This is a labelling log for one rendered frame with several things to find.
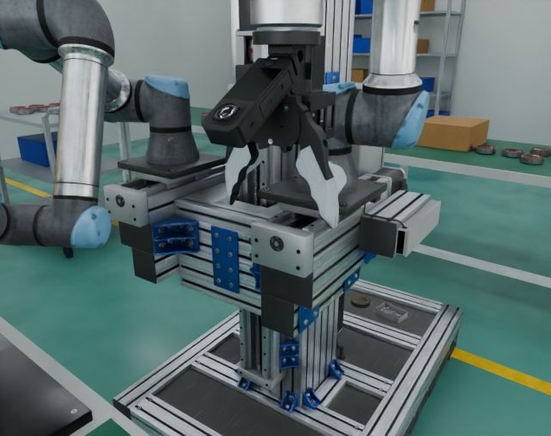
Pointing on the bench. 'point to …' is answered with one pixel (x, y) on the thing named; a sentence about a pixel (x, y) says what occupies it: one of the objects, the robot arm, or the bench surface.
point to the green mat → (108, 430)
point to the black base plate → (25, 394)
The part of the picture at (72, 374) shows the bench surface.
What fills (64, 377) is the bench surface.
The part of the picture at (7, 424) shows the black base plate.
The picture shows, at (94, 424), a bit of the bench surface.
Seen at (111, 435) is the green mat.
